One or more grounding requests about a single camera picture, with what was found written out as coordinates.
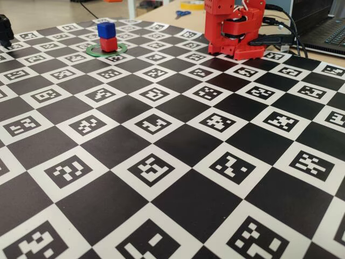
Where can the red cube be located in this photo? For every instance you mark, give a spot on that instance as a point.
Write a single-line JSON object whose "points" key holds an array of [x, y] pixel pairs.
{"points": [[108, 44]]}

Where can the blue cube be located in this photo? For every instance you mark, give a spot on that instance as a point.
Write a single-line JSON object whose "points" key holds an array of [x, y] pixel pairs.
{"points": [[106, 29]]}

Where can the red robot arm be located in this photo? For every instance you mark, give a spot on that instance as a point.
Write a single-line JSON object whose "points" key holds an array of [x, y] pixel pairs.
{"points": [[215, 16]]}

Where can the red lattice robot base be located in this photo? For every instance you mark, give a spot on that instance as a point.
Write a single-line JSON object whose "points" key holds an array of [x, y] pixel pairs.
{"points": [[242, 51]]}

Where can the black white marker checkerboard mat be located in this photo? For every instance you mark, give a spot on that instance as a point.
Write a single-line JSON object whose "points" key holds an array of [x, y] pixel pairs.
{"points": [[161, 162]]}

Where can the yellow tape roll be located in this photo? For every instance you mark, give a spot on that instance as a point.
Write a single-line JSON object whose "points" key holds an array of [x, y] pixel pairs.
{"points": [[191, 5]]}

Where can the white table leg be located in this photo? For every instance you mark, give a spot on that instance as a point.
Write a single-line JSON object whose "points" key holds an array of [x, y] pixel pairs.
{"points": [[131, 8]]}

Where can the black table clamp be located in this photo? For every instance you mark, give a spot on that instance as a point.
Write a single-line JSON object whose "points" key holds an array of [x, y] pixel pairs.
{"points": [[272, 40]]}

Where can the dark laptop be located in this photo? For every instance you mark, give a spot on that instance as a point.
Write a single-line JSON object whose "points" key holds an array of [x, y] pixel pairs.
{"points": [[318, 24]]}

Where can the black camera stand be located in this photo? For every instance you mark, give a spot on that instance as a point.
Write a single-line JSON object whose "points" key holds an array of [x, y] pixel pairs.
{"points": [[5, 31]]}

